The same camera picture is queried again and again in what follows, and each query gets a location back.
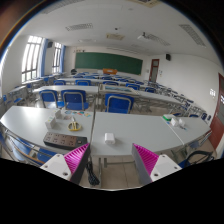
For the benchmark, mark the small colourful card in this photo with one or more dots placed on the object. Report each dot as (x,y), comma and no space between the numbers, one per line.
(87,115)
(80,113)
(68,112)
(74,113)

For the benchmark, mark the small white carton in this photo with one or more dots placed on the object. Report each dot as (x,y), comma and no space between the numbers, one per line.
(178,122)

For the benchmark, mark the orange lectern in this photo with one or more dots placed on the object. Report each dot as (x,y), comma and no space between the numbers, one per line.
(110,71)

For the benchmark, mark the reddish brown door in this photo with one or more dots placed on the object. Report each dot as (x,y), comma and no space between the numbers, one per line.
(218,116)

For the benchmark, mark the white ceiling projector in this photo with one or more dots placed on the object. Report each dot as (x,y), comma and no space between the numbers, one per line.
(145,36)

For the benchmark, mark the plain white box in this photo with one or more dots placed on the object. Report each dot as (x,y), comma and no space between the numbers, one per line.
(58,114)

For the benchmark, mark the narrow window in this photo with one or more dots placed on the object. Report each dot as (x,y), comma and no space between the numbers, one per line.
(56,57)

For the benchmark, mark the ceiling light panels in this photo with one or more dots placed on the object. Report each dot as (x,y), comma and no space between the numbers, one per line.
(79,26)

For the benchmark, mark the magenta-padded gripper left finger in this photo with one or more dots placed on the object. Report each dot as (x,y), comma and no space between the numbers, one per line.
(56,166)

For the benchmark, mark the large window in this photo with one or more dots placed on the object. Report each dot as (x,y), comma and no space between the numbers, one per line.
(31,59)

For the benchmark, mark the black wall speaker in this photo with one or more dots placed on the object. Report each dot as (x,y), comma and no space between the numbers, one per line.
(49,44)
(168,57)

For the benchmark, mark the white charger with dark face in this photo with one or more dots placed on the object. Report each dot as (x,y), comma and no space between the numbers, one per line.
(110,138)

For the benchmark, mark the green chalkboard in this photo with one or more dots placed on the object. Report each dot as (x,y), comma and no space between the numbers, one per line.
(106,62)

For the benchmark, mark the brown door with window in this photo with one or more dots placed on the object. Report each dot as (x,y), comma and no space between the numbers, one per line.
(154,70)

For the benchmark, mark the white box with coloured stickers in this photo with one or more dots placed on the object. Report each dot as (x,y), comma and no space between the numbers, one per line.
(50,123)

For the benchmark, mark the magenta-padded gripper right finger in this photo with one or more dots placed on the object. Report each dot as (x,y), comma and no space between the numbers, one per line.
(166,166)

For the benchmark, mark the rows of white desks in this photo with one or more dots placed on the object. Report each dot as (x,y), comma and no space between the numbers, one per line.
(70,89)

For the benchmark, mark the blue curtain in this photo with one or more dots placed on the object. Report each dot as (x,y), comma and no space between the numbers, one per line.
(62,59)
(43,58)

